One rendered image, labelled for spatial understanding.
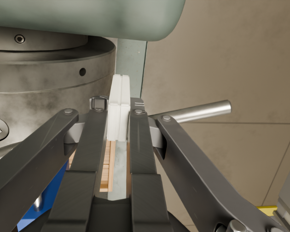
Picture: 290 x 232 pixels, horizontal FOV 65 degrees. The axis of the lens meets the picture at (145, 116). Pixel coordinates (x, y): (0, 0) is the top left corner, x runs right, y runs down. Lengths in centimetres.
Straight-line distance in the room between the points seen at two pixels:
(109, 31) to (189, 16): 132
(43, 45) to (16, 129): 11
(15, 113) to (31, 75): 5
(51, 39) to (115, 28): 11
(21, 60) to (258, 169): 228
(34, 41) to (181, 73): 137
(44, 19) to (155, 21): 11
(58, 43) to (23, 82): 8
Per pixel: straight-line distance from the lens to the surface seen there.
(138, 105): 18
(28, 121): 31
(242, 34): 173
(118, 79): 20
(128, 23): 25
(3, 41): 33
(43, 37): 33
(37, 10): 25
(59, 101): 31
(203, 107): 19
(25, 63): 28
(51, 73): 29
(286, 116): 220
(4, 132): 32
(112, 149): 71
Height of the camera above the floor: 149
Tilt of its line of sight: 62 degrees down
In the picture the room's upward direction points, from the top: 163 degrees clockwise
